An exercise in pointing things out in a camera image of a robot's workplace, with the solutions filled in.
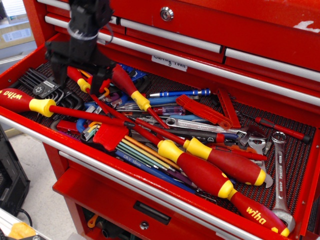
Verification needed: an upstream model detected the red yellow screwdriver right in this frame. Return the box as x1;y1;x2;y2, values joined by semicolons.
134;118;268;186

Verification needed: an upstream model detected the open red tool drawer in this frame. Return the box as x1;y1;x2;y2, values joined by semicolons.
0;30;320;240

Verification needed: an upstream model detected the black torx key set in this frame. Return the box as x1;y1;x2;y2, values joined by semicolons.
18;68;84;110

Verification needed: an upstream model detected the red tool chest cabinet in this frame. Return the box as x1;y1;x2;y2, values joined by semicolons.
22;0;320;240

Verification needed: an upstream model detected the orange red bit holder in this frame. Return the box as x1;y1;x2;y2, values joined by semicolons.
175;94;233;130

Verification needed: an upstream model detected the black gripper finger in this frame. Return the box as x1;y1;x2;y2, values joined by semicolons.
90;66;112;95
51;58;67;87

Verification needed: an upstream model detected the large wiha screwdriver front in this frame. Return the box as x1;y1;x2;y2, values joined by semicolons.
109;108;290;237

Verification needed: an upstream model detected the large wiha screwdriver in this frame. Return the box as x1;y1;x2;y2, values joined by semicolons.
109;108;290;237
0;88;135;128

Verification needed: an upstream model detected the rainbow hex key set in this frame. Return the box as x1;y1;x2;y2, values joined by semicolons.
75;118;180;172

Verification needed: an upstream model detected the red bit rail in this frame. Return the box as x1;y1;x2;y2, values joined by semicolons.
216;88;241;129

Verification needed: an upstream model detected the clear handle screwdriver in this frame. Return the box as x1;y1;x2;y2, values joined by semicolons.
116;105;186;116

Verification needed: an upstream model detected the small red yellow screwdriver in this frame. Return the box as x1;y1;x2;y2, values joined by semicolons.
67;66;112;118

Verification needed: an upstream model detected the red hex key holder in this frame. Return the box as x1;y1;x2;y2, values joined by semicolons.
99;78;111;94

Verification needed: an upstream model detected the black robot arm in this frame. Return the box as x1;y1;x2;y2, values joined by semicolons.
45;0;116;95

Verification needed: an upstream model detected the white cutting tools label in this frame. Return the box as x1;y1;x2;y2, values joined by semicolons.
151;55;188;72

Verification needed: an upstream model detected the black red wiha screwdriver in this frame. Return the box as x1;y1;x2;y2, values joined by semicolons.
151;126;226;145

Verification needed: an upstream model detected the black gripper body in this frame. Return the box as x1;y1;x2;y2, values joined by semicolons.
45;37;116;74

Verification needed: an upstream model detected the blue aluminium precision screwdriver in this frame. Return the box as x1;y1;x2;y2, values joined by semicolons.
149;88;211;98

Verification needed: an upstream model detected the chrome cabinet lock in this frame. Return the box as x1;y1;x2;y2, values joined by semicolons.
160;6;174;22

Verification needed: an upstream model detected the slim red black screwdriver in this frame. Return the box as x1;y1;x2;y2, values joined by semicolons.
253;117;311;144

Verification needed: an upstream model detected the black box on floor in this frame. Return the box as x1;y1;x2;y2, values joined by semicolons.
0;129;30;216

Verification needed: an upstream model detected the red yellow screwdriver upper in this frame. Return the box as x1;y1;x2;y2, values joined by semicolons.
111;64;169;129

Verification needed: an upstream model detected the silver adjustable wrench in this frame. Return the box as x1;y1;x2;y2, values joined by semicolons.
165;117;267;155

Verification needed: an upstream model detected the large wiha screwdriver left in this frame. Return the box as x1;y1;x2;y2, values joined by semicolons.
0;88;135;128

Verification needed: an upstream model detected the silver combination wrench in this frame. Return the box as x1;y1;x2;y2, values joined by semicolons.
271;131;296;233

